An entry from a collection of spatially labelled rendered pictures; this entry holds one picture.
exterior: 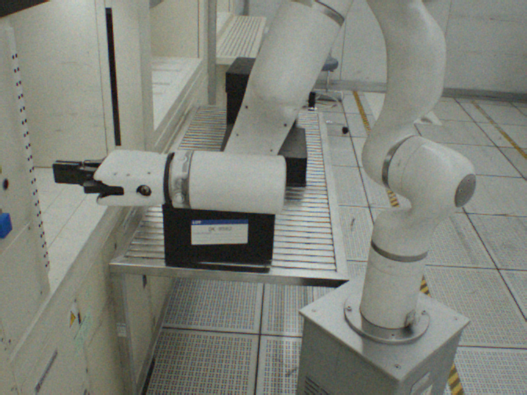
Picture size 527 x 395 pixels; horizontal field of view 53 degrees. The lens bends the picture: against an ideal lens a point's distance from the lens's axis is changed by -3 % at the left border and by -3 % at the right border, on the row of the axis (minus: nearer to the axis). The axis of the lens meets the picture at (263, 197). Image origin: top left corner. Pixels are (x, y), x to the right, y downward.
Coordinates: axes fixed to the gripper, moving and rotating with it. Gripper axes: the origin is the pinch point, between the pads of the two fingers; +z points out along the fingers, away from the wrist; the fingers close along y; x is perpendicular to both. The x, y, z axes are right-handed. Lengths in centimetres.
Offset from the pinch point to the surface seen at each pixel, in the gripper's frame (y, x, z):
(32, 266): 8.4, -23.7, 13.0
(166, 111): 125, -33, 13
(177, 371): 80, -120, 3
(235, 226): 44, -34, -21
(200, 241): 43, -38, -13
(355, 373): 15, -51, -50
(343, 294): 34, -44, -48
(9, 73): 11.6, 11.2, 12.9
